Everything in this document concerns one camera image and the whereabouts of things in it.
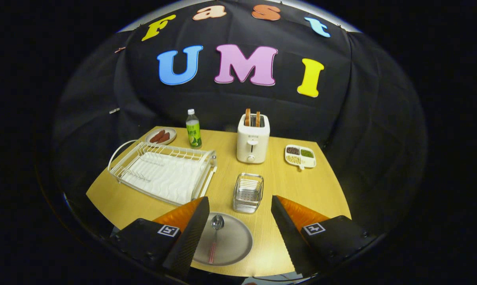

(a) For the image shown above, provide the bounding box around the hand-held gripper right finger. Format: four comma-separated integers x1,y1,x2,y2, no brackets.
271,195,376,277

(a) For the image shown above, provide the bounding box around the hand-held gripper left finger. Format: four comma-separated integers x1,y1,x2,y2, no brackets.
111,197,210,278

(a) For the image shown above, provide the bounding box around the metal spoon with pink handle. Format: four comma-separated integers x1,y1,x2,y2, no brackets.
208,215,225,265

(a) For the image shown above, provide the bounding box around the white round plate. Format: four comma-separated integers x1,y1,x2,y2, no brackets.
193,212,254,266

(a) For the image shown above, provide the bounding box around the metal wire basket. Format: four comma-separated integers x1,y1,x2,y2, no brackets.
233,173,264,214

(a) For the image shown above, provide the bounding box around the white wire dish rack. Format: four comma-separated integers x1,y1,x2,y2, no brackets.
108,139,218,206

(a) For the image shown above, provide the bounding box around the white divided dish with beans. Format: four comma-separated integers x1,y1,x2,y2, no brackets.
285,144,317,171

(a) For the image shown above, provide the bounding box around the small beige plate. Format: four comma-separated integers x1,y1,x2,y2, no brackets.
146,127,177,146

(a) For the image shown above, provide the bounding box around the green label drink bottle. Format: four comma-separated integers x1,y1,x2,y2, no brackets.
185,109,203,149

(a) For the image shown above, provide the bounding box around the white toaster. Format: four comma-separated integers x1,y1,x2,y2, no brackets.
237,114,271,164

